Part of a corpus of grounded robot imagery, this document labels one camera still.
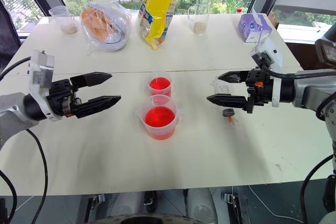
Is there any large beaker with red liquid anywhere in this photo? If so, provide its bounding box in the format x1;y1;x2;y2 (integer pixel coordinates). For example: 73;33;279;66
134;93;186;141

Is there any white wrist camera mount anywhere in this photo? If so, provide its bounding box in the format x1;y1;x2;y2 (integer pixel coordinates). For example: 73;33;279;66
250;38;285;108
27;49;61;123

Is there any clear measuring cup with grains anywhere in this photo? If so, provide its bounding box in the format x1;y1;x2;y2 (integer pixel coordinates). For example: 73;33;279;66
48;5;79;35

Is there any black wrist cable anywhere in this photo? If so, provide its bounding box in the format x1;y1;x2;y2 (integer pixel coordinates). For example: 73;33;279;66
0;56;34;81
258;55;299;80

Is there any purple and white carton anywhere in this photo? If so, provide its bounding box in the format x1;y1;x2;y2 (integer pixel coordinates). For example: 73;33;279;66
237;8;274;44

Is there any brown cardboard box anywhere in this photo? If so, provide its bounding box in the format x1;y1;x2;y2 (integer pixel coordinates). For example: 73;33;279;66
267;9;279;30

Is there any black cable under right arm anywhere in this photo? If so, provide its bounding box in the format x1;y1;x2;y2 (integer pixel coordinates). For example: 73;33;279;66
299;154;335;224

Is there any dark brown device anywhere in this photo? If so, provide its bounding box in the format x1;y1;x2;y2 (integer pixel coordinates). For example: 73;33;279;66
314;38;336;70

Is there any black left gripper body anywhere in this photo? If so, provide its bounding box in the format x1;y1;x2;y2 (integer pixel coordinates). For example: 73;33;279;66
46;78;82;119

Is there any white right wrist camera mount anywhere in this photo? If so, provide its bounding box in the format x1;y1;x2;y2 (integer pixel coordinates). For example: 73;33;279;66
250;38;285;108

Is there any yellow snack bag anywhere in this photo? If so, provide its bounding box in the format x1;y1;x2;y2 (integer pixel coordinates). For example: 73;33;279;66
138;0;186;52

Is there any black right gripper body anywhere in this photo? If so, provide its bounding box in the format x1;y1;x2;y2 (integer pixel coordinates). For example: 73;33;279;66
243;67;275;114

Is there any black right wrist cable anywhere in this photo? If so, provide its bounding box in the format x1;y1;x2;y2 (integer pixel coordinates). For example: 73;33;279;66
258;55;299;80

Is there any small cup with red liquid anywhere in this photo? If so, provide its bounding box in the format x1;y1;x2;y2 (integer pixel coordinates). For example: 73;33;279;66
146;70;173;104

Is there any black cable under left arm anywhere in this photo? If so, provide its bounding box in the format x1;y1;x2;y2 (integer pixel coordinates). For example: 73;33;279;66
25;127;49;224

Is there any clear glass with beans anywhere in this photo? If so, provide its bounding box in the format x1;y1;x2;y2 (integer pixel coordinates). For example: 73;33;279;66
186;0;212;36

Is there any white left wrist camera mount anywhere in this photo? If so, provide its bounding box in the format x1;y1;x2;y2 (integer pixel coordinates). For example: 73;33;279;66
27;49;61;123

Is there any black panel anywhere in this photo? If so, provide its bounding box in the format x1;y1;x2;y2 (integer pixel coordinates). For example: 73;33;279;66
0;0;22;66

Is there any black looped cable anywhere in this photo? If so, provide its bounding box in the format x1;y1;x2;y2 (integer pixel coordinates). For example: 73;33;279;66
0;169;18;224

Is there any grey rounded robot leg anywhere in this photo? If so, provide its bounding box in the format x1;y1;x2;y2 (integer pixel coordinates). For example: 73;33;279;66
185;187;219;224
109;191;148;217

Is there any black cable under arm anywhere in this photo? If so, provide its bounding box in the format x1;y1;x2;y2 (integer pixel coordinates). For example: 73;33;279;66
25;127;49;224
299;154;335;224

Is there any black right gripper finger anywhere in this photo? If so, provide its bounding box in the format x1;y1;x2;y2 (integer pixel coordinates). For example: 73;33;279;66
206;94;249;111
217;70;249;84

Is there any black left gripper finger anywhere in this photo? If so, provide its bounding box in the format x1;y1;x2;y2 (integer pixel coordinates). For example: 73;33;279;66
70;71;113;89
74;95;122;119

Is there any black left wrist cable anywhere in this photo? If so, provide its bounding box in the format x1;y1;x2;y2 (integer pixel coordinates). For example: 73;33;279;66
0;56;34;81

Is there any clear bag with bread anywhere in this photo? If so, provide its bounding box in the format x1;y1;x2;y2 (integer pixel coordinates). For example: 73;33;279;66
79;0;132;57

